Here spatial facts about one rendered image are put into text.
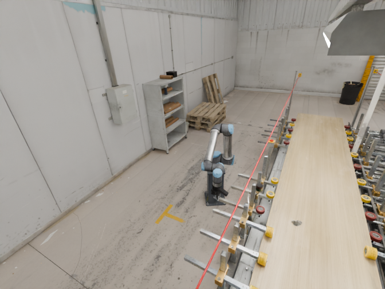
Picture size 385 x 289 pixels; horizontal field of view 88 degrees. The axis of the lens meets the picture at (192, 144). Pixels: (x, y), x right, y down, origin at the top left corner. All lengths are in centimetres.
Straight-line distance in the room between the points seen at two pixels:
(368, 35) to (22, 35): 306
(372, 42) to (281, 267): 149
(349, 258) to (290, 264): 44
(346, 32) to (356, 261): 168
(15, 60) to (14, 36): 24
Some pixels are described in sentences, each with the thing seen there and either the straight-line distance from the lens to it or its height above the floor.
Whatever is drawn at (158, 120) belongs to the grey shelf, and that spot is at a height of 80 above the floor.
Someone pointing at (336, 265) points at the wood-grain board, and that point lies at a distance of 192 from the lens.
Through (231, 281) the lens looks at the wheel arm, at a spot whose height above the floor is 96.
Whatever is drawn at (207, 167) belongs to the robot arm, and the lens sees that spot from 206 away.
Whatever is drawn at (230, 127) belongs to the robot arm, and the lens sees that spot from 238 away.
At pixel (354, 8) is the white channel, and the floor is 240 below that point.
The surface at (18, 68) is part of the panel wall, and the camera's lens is 310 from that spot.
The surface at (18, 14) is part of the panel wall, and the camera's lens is 319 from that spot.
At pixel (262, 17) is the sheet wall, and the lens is 971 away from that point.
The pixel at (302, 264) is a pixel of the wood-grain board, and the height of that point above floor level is 90.
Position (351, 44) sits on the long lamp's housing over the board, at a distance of 57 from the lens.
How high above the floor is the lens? 235
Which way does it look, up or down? 29 degrees down
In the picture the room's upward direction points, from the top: 3 degrees counter-clockwise
